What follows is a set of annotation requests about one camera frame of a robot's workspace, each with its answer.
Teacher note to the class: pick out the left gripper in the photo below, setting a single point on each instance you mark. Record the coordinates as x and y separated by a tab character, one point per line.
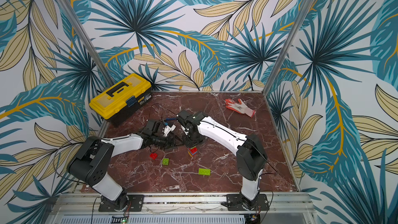
169	143

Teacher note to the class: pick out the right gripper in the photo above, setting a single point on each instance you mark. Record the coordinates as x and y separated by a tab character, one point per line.
192	138

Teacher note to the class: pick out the green square lego brick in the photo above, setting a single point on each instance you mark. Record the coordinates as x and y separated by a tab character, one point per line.
165	161

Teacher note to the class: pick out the small red lego brick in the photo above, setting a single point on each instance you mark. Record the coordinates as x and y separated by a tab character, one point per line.
153	155

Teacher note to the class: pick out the long green lego brick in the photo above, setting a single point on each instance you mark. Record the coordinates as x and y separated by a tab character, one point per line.
204	172

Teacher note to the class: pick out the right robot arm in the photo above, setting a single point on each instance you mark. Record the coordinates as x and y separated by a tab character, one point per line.
248	149

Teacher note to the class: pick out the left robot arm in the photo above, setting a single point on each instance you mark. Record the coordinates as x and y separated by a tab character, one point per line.
91	162

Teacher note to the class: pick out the red white work glove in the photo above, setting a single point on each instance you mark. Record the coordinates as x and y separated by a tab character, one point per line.
239	107

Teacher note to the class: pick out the yellow black toolbox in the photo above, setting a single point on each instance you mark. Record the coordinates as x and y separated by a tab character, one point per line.
118	103

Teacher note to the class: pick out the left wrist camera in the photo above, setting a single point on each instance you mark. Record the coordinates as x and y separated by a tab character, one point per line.
168	129

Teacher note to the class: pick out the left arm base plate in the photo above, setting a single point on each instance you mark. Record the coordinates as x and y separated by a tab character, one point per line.
125	203

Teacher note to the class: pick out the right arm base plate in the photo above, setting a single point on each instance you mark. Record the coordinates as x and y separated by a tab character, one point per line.
237	202

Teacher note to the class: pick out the aluminium front rail frame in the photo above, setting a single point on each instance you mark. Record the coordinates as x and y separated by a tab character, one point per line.
185	208

